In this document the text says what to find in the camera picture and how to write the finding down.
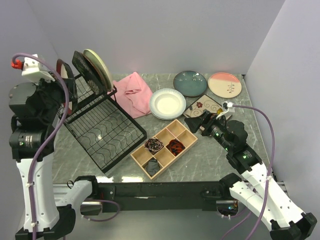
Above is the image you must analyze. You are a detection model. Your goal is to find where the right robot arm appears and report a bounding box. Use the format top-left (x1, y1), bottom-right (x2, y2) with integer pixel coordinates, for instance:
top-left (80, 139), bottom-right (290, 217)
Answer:
top-left (184, 111), bottom-right (317, 240)

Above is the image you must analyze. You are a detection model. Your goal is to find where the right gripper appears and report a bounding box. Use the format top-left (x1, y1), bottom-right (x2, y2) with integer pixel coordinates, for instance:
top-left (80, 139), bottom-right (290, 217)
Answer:
top-left (184, 110), bottom-right (233, 152)

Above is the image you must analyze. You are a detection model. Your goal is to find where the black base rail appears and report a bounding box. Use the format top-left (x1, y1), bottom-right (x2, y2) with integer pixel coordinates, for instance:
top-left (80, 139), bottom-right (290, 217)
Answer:
top-left (69, 174), bottom-right (248, 218)

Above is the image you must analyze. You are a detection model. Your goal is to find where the grey rolled cloth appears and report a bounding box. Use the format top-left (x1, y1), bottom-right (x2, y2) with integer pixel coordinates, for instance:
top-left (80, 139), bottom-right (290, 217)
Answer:
top-left (144, 160), bottom-right (160, 177)

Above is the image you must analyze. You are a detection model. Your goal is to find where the teal glazed plate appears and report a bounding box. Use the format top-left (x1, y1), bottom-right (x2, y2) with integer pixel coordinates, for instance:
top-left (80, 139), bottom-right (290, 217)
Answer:
top-left (173, 70), bottom-right (208, 98)

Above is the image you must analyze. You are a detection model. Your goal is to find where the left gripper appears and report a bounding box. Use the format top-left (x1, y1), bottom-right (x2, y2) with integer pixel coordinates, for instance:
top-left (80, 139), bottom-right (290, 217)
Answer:
top-left (31, 70), bottom-right (76, 124)

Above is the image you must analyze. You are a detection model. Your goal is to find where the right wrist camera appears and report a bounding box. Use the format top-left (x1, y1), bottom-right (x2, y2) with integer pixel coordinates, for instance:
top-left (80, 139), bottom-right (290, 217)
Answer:
top-left (216, 101), bottom-right (235, 120)

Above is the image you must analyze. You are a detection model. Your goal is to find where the orange and black rolled tie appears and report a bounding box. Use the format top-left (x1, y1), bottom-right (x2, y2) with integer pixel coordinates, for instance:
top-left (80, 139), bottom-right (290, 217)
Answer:
top-left (166, 139), bottom-right (186, 157)

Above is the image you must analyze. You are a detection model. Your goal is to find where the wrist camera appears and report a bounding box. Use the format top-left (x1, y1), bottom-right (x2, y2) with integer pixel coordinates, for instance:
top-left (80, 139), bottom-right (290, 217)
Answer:
top-left (216, 101), bottom-right (235, 120)
top-left (11, 57), bottom-right (56, 85)

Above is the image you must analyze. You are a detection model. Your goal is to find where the black square floral plate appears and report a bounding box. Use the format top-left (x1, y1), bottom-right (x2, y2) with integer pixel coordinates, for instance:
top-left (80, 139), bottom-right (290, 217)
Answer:
top-left (72, 50), bottom-right (105, 95)

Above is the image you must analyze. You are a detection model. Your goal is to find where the white round plate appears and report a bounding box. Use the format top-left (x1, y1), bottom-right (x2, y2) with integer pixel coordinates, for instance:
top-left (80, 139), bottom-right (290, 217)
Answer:
top-left (149, 88), bottom-right (187, 113)

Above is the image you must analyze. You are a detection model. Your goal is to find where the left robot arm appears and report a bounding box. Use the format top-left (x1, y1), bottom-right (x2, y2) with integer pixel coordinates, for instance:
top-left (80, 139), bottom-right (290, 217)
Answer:
top-left (9, 79), bottom-right (100, 240)

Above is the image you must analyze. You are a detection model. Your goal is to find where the pink and cream plate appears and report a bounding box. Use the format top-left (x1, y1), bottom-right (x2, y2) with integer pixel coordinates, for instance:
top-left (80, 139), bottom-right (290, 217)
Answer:
top-left (208, 72), bottom-right (242, 99)

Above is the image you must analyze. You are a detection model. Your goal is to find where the floral rolled tie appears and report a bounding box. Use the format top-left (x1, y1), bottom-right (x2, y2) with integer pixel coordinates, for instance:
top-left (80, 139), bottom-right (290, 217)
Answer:
top-left (144, 137), bottom-right (164, 155)

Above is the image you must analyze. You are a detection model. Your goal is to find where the black ribbed plate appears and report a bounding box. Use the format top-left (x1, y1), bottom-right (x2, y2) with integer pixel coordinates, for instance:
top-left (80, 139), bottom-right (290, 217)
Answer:
top-left (56, 58), bottom-right (78, 116)

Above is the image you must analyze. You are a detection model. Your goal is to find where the pink folded cloth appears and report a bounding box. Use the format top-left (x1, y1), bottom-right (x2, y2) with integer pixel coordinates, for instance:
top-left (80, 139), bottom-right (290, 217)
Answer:
top-left (112, 72), bottom-right (153, 119)

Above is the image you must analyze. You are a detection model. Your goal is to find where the black wire dish rack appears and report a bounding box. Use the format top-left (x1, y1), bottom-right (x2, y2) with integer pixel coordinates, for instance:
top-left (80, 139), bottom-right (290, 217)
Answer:
top-left (64, 74), bottom-right (147, 173)

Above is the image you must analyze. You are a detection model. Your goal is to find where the pale green plate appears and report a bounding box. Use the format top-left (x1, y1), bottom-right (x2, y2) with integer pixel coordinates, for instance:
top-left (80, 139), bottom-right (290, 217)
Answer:
top-left (83, 49), bottom-right (114, 92)

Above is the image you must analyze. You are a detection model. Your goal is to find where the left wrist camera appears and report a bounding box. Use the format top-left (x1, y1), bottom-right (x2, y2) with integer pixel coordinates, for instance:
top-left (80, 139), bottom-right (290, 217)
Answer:
top-left (11, 57), bottom-right (56, 85)

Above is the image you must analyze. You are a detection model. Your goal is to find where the wooden compartment tray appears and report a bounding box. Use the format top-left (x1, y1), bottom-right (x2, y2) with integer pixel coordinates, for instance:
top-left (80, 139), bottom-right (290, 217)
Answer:
top-left (130, 119), bottom-right (198, 180)

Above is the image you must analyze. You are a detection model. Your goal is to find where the square patterned glass plate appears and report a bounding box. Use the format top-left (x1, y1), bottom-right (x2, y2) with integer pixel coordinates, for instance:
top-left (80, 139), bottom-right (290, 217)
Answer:
top-left (183, 94), bottom-right (223, 118)

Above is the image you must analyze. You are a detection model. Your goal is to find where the brown rimmed dark plate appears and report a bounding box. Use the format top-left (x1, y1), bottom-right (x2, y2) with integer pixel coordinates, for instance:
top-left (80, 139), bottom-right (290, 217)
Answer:
top-left (84, 55), bottom-right (108, 93)

